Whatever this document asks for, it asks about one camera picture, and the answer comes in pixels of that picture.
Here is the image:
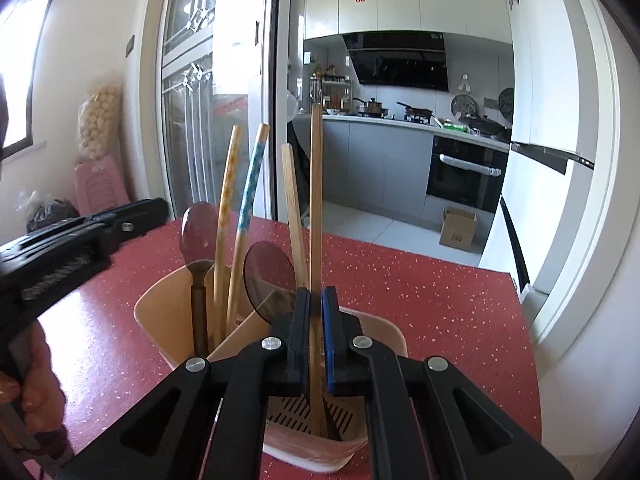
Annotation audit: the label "stack of pink plastic stools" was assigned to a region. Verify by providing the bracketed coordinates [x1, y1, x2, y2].
[75, 156, 138, 213]

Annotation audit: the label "grey base kitchen cabinets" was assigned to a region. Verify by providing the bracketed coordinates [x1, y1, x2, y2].
[295, 112, 433, 216]

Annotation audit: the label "person's left hand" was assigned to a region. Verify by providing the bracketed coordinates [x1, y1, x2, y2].
[0, 317, 68, 443]

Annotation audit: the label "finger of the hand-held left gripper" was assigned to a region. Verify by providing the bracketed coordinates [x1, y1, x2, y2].
[82, 198, 169, 251]

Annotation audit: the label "white upper kitchen cabinets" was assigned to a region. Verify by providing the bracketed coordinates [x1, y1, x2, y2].
[304, 0, 513, 41]

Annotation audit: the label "blue patterned wooden chopstick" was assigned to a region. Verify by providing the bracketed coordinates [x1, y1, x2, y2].
[225, 123, 271, 333]

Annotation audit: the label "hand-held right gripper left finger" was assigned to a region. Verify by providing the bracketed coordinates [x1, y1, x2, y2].
[55, 287, 312, 480]

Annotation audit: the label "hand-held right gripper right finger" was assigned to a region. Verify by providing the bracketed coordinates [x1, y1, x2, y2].
[321, 286, 573, 480]

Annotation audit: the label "black built-in oven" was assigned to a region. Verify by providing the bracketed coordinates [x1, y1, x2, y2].
[426, 135, 510, 213]

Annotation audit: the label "round metal strainer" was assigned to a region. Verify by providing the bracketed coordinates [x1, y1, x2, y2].
[450, 94, 476, 121]

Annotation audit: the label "window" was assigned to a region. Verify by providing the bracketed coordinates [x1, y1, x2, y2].
[0, 0, 51, 161]

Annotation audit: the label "black plastic bag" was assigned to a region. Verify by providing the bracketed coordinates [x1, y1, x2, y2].
[25, 199, 81, 233]

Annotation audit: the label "beige plastic utensil holder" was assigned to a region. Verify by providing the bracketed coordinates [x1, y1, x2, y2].
[133, 260, 407, 475]

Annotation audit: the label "black range hood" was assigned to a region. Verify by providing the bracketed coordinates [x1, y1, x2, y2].
[342, 31, 449, 92]

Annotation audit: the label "black wok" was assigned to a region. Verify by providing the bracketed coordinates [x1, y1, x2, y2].
[465, 115, 512, 141]

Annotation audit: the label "sliding glass door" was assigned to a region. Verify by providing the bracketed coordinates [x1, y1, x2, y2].
[160, 0, 281, 221]

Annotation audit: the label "yellow patterned wooden chopstick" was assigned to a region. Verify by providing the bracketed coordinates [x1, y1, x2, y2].
[212, 125, 244, 348]

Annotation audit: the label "white refrigerator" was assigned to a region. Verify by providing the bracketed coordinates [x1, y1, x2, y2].
[477, 0, 596, 306]

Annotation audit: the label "bag of pale round snacks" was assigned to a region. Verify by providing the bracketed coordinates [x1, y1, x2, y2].
[77, 85, 123, 163]

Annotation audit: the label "spice rack with bottles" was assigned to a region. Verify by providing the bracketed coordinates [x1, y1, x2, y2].
[307, 62, 354, 114]

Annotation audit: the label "cardboard box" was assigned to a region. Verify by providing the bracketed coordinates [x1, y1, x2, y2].
[439, 206, 478, 252]

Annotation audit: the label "dark translucent plastic spoon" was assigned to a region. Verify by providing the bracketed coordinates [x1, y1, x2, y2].
[179, 202, 219, 358]
[242, 240, 297, 323]

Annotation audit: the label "metal cooking pot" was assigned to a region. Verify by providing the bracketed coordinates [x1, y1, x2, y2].
[352, 97, 389, 116]

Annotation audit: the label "black frying pan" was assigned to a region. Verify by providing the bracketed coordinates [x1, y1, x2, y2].
[397, 101, 434, 119]

